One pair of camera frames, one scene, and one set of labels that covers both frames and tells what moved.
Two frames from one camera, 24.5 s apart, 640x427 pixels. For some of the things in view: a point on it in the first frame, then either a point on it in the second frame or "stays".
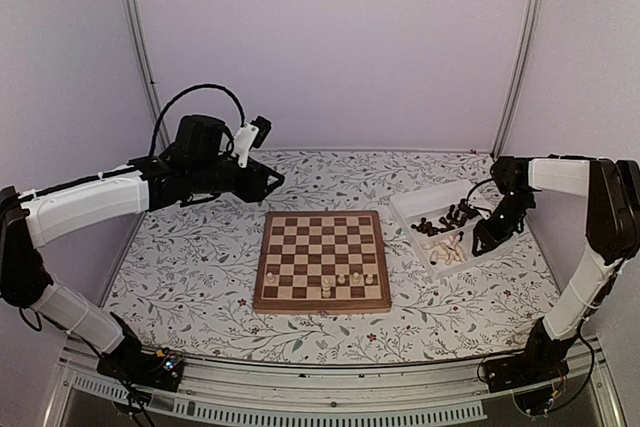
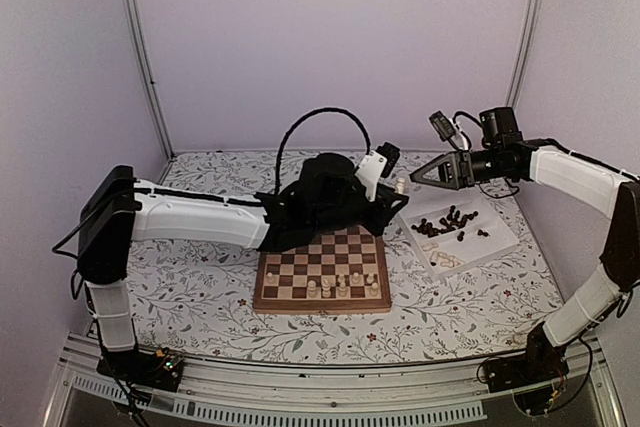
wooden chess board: [315, 262] stays
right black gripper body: [513, 206] to [470, 175]
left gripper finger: [261, 182] to [383, 211]
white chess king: [326, 291] stays
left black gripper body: [208, 179] to [336, 218]
